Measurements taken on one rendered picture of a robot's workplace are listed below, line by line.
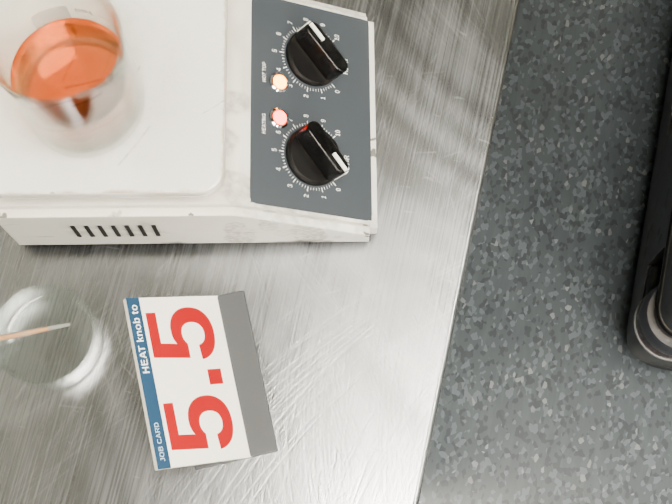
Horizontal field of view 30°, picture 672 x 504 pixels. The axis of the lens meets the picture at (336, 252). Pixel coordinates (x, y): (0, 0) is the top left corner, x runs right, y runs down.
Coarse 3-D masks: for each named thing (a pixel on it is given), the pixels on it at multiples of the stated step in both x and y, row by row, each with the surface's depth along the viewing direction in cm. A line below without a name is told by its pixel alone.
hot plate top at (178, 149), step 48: (144, 0) 64; (192, 0) 64; (144, 48) 63; (192, 48) 63; (0, 96) 63; (192, 96) 63; (0, 144) 62; (144, 144) 62; (192, 144) 62; (0, 192) 62; (48, 192) 62; (96, 192) 62; (144, 192) 61; (192, 192) 62
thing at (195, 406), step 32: (160, 320) 66; (192, 320) 67; (160, 352) 65; (192, 352) 66; (160, 384) 64; (192, 384) 66; (224, 384) 67; (192, 416) 65; (224, 416) 66; (192, 448) 64; (224, 448) 66
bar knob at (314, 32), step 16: (304, 32) 66; (320, 32) 66; (288, 48) 67; (304, 48) 67; (320, 48) 66; (336, 48) 66; (288, 64) 67; (304, 64) 67; (320, 64) 67; (336, 64) 66; (304, 80) 67; (320, 80) 67
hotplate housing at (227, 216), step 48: (240, 0) 66; (288, 0) 68; (240, 48) 66; (240, 96) 65; (240, 144) 64; (240, 192) 64; (48, 240) 68; (96, 240) 68; (144, 240) 68; (192, 240) 68; (240, 240) 68; (288, 240) 68; (336, 240) 68
